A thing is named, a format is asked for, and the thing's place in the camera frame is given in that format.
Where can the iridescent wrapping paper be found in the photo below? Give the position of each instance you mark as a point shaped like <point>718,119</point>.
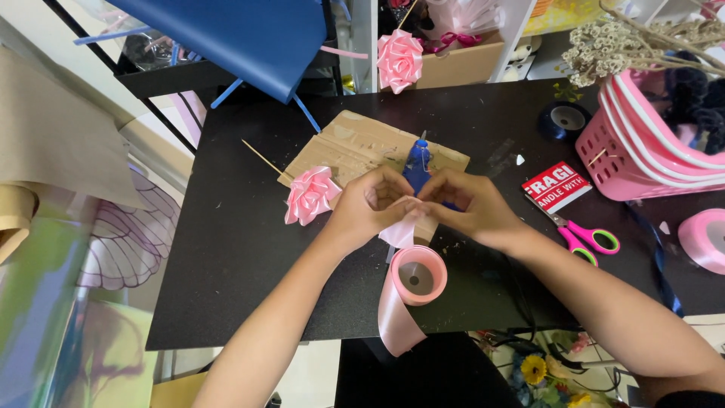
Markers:
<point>51,340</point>

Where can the red and white sticker label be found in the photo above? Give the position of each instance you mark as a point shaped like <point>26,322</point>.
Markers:
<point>555,187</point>

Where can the dark blue ribbon strip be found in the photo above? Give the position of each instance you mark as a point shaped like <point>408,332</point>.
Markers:
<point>660,266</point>

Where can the brown cardboard sheet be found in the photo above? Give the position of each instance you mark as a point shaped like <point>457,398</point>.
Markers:
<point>351,144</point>

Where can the dark blue ribbon roll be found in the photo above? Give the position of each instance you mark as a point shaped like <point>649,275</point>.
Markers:
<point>546,127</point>

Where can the pink ribbon rose on skewer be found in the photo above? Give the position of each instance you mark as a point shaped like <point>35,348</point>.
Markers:
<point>400,59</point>
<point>310,195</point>

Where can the magenta ribbon bow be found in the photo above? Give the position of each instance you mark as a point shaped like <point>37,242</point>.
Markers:
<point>453,41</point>

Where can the pale pink tulle wrap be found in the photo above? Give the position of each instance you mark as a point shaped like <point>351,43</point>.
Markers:
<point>464,16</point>

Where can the brown cardboard box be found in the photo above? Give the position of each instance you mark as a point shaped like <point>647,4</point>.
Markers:
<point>459,68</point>

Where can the blue hot glue gun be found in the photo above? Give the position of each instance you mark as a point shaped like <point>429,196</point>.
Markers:
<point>417,164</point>

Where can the heap of artificial flowers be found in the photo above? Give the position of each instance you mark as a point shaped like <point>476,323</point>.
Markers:
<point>538,371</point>

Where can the brown kraft paper roll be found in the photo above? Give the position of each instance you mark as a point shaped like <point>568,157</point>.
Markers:
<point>51,136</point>

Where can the person's right hand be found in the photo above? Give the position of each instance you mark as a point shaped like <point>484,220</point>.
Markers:
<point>487,218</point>

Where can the person's left hand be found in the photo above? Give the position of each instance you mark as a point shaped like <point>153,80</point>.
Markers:
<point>362,218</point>

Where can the clear butterfly wing sheet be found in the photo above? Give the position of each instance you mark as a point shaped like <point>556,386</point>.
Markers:
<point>130,238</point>

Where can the pink and green scissors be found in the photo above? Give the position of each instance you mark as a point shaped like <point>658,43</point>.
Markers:
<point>589,237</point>

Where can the wide pink ribbon roll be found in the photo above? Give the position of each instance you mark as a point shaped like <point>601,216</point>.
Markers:
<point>694,241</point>

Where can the pink satin ribbon roll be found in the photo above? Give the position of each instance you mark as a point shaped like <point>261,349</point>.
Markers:
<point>399,317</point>

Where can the white shelf unit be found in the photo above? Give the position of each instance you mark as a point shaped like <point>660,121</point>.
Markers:
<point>362,45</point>

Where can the black fuzzy yarn bundle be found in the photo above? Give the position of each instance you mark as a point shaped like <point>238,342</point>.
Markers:
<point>702,107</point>

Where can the bunch of dried beige flowers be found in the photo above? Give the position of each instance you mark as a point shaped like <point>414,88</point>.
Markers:
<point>606,48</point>

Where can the blue wrapping paper sheet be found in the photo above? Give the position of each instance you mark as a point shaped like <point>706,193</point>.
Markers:
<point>243,39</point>

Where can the pink plastic basket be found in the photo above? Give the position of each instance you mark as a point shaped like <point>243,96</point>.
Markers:
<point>620,164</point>

